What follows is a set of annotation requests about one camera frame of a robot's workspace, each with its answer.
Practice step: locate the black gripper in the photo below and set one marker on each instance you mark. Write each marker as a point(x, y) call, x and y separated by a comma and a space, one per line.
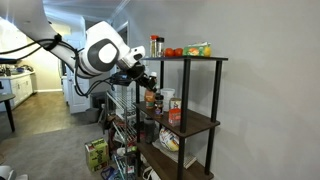
point(138, 71)

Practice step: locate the clear brown spice bottle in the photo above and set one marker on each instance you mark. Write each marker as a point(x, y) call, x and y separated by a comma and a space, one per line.
point(153, 74)

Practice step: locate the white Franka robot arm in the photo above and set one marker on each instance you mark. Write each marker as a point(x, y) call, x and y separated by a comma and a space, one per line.
point(100, 53)

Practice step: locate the red cap orange label bottle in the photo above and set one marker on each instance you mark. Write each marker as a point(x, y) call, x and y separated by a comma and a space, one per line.
point(150, 98)

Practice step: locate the black lid spice grinder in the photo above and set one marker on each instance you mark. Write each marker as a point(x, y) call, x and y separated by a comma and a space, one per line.
point(159, 106)

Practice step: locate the red cap green label bottle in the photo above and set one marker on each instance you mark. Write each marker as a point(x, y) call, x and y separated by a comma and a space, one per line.
point(153, 46)

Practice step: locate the dark shaker bottle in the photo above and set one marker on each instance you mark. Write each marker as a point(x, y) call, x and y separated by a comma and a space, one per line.
point(149, 130)

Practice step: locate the dark wood metal shelf unit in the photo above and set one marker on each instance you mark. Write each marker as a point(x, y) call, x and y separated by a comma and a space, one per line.
point(196, 121)

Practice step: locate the white plastic tub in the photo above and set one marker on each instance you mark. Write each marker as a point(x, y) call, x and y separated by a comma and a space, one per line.
point(168, 96)

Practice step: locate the jar with white picture label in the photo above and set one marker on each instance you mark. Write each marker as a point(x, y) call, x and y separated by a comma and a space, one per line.
point(176, 103)

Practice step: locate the red tomato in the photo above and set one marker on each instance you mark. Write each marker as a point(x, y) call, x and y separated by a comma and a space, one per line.
point(178, 52)
point(169, 52)

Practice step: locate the glass jar black lid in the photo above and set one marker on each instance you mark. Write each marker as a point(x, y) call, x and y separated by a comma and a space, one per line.
point(160, 48)

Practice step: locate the red food box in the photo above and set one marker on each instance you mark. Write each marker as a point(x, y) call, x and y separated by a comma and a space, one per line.
point(174, 117)

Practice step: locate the grey bin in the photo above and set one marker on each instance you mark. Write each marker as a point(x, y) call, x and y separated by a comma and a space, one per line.
point(92, 115)

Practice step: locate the white panel door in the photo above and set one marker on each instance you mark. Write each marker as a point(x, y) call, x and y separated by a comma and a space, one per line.
point(78, 96)

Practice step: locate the grey woven mat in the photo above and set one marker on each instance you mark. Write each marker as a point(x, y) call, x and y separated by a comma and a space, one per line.
point(186, 160)

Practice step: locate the green cardboard box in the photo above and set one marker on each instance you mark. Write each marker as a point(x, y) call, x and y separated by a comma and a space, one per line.
point(97, 155)

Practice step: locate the white kitchen cabinet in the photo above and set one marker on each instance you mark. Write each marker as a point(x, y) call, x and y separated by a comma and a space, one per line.
point(21, 88)

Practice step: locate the dark round table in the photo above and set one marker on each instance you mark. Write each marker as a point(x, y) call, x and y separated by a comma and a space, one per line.
point(6, 97)

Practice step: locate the white round object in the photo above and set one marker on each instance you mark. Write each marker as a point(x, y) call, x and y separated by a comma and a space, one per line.
point(8, 173)

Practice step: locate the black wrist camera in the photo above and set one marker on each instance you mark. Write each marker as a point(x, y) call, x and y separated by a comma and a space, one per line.
point(120, 79)

